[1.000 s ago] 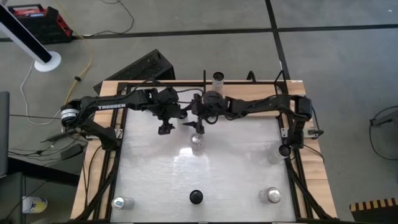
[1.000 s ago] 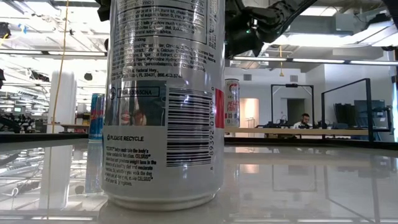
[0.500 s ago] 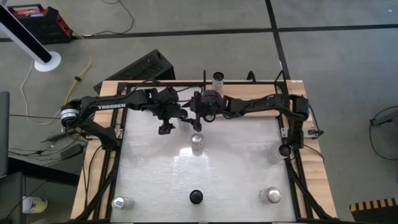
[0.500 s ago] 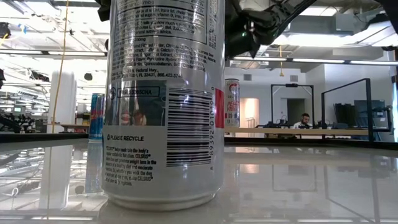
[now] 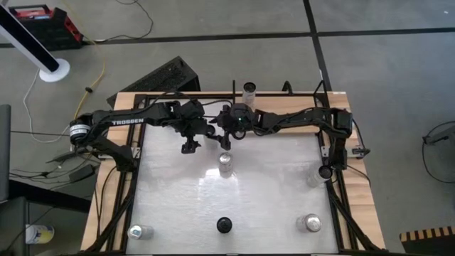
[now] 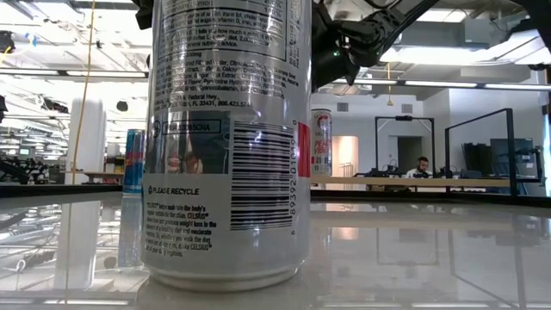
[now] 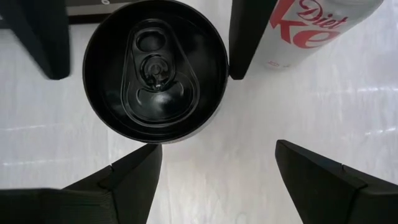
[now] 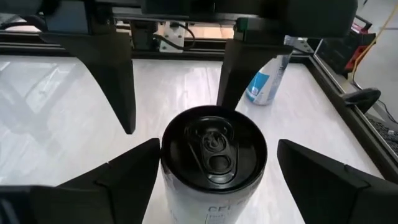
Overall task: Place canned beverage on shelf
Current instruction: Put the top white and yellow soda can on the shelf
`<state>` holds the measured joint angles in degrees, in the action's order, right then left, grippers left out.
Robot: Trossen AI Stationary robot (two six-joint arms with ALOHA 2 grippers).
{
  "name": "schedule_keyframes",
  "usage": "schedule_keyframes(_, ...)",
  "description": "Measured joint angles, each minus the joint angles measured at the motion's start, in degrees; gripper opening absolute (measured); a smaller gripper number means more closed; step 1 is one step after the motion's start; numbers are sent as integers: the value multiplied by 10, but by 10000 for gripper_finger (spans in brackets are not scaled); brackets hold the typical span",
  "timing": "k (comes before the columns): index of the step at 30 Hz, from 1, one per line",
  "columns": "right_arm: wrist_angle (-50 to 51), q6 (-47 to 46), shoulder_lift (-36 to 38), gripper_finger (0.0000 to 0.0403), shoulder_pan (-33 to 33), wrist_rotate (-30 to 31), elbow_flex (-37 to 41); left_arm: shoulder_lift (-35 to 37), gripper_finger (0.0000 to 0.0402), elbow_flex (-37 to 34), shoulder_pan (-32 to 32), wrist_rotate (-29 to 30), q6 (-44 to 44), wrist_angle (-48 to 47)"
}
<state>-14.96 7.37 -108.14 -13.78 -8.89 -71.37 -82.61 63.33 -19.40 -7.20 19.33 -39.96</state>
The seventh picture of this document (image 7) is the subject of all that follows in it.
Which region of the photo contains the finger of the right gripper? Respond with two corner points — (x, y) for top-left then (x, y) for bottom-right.
(228, 0), (279, 81)
(0, 0), (71, 81)

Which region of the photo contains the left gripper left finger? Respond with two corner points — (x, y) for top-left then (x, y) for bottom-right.
(0, 142), (164, 224)

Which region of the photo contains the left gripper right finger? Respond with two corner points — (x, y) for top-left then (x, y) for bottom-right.
(274, 139), (398, 224)

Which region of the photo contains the silver Diet Coke can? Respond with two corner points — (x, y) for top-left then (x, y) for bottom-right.
(248, 0), (385, 71)

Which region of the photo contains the Celsius Tropical Vibe can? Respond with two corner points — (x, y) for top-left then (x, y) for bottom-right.
(82, 0), (230, 144)

